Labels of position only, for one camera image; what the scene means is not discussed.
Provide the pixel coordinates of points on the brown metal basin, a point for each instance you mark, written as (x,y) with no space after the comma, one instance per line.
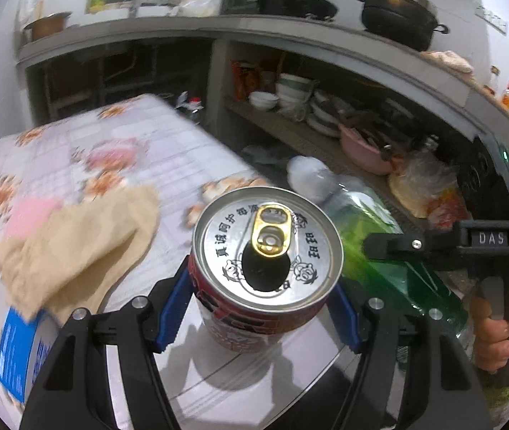
(48,27)

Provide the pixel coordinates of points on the stack of white bowls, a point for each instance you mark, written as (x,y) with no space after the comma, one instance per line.
(297,89)

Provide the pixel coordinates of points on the orange snack packets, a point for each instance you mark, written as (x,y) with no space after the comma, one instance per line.
(243,80)

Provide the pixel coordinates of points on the clear bags of food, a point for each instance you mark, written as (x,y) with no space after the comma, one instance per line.
(424,188)

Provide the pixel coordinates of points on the green plastic drink bottle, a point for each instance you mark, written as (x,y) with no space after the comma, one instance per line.
(384,282)

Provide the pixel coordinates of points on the white wall socket strip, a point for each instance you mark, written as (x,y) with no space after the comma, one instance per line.
(491,18)

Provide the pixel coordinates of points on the person's right hand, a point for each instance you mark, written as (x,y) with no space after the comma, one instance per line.
(494,345)

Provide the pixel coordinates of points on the red drink can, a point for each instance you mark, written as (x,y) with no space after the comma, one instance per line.
(236,233)

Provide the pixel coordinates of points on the white bag on counter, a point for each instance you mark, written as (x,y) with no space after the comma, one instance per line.
(196,4)

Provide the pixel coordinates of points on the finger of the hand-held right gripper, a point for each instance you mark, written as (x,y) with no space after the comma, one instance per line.
(393,246)

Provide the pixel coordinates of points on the beige kitchen cloth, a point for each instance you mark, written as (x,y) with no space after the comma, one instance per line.
(449,60)

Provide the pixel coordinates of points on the stack of plates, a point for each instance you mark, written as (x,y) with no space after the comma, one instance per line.
(326,116)

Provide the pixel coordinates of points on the green bottle with red cap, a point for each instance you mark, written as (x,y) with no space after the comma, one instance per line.
(195,107)

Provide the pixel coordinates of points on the floral plastic tablecloth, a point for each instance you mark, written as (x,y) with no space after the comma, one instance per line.
(115,143)

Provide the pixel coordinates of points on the pink plastic basin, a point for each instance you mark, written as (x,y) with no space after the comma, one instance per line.
(361,152)

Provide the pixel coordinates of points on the black cooking pot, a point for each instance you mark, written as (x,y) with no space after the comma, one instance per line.
(397,27)

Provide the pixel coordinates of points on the blue and white carton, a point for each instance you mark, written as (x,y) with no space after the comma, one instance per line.
(17,349)

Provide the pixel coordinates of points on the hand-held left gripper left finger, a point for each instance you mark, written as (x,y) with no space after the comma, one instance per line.
(169,318)

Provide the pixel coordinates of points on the white bowl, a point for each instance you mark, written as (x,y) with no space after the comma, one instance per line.
(263,100)

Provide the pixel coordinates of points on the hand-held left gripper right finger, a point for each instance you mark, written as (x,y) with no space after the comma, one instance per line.
(346,318)

